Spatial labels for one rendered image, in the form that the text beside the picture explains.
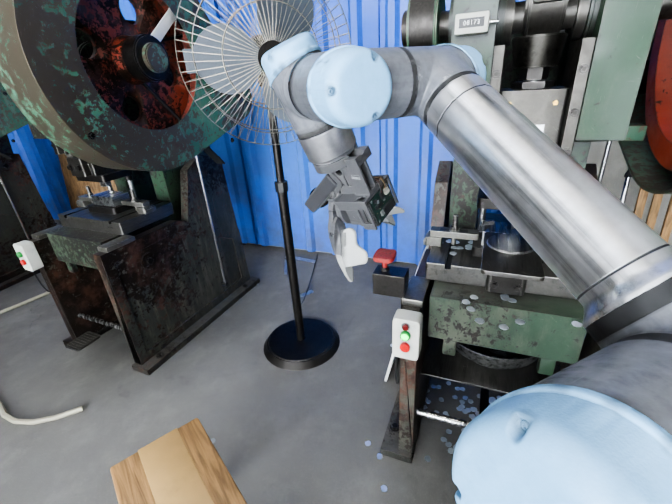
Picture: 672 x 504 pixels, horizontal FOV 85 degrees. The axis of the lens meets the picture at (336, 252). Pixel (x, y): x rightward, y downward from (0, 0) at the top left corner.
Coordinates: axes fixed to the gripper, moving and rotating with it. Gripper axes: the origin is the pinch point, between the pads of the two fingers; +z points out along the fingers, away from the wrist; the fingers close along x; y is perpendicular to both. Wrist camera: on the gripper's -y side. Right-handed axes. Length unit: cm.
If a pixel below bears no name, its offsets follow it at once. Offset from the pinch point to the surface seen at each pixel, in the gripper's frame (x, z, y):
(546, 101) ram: 60, 3, 13
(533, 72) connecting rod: 66, -2, 9
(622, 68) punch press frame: 61, -1, 28
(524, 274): 27.8, 30.5, 14.4
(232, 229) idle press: 49, 48, -160
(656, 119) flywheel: 86, 25, 32
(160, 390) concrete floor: -41, 65, -123
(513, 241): 44, 35, 7
